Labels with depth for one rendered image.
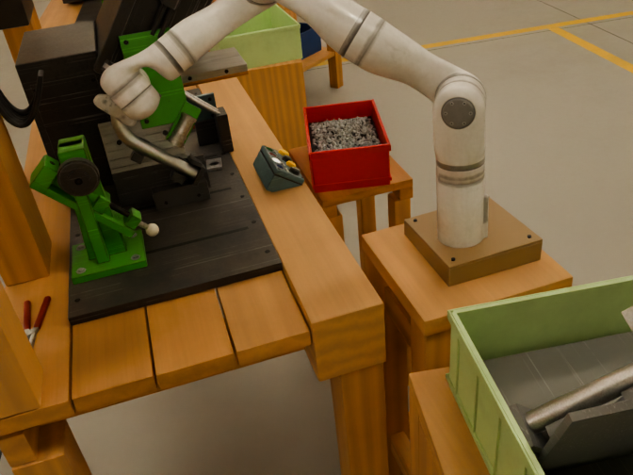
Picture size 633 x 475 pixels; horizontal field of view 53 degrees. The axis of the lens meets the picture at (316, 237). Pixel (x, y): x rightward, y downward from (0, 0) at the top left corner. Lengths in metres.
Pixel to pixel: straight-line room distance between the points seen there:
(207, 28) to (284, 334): 0.56
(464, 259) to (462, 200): 0.12
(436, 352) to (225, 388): 1.18
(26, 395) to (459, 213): 0.82
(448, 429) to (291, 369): 1.28
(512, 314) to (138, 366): 0.64
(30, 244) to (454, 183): 0.86
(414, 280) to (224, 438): 1.08
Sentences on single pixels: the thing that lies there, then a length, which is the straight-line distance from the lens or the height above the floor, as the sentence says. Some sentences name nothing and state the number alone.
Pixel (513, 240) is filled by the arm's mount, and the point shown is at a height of 0.90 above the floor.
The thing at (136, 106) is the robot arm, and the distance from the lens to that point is 1.17.
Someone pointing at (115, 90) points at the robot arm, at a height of 1.28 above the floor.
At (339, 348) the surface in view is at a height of 0.82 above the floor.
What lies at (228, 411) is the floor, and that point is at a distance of 2.24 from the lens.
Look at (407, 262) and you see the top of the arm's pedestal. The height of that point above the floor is 0.85.
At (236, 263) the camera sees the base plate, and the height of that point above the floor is 0.90.
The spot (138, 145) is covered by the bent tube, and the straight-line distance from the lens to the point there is 1.52.
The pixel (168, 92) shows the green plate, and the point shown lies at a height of 1.14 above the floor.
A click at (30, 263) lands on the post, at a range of 1.45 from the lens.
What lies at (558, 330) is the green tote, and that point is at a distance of 1.17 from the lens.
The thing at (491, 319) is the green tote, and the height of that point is 0.93.
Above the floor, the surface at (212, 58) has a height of 1.13.
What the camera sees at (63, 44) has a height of 1.24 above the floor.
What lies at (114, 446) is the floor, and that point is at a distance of 2.27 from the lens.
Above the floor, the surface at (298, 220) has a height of 0.90.
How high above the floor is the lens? 1.65
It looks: 34 degrees down
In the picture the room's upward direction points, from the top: 6 degrees counter-clockwise
